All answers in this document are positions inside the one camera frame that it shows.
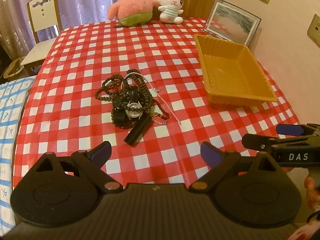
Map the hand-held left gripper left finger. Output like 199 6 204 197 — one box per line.
30 141 124 194

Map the reddish brown bead bracelet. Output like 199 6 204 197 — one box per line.
144 96 170 121

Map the person's right hand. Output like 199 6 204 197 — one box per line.
304 175 320 209

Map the yellow plastic tray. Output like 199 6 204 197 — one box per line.
194 34 278 105

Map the white wooden chair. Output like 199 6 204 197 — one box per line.
20 0 63 76

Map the clear picture frame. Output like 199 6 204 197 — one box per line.
203 0 262 47

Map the beige wall socket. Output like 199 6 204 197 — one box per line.
307 14 320 47

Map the white pearl necklace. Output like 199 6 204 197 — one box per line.
121 72 182 126

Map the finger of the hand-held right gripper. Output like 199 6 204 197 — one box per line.
276 123 320 137
242 133 283 153

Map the black strap wristwatch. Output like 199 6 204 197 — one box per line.
124 85 152 145

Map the red white checkered tablecloth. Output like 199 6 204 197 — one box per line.
11 17 302 193

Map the blue white patterned bed sheet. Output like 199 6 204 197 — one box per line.
0 76 37 230

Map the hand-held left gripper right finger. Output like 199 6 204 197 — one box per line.
188 141 288 193

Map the pink starfish plush toy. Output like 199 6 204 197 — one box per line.
107 0 159 27

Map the beige slipper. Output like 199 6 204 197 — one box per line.
3 57 24 79

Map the red white patterned clothing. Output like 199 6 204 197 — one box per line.
287 223 320 240

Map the brown wooden bead necklace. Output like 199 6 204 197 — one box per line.
94 69 160 111

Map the pale sheer curtain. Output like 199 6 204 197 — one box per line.
0 0 120 58

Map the white bunny plush toy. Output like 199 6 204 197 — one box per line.
157 0 186 24

